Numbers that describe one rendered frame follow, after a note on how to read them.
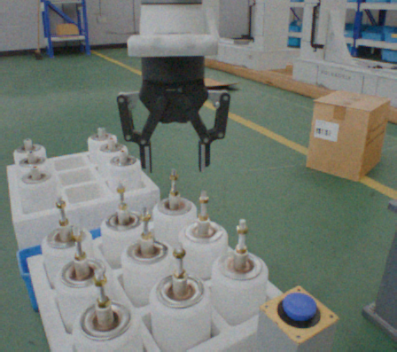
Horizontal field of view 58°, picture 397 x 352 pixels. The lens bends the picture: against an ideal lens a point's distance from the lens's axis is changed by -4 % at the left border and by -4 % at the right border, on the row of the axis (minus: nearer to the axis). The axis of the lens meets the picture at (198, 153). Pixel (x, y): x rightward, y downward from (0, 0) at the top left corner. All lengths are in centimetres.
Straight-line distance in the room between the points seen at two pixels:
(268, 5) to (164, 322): 339
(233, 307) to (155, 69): 41
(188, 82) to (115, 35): 640
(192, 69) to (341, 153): 124
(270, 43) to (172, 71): 340
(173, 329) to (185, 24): 42
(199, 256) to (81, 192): 53
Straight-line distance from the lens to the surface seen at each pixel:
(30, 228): 101
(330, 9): 326
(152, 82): 43
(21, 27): 660
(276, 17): 382
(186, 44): 37
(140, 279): 67
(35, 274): 80
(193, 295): 59
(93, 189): 113
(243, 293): 63
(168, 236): 81
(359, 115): 155
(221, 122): 46
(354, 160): 160
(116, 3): 683
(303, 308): 48
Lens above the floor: 66
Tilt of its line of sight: 22 degrees down
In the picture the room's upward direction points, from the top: straight up
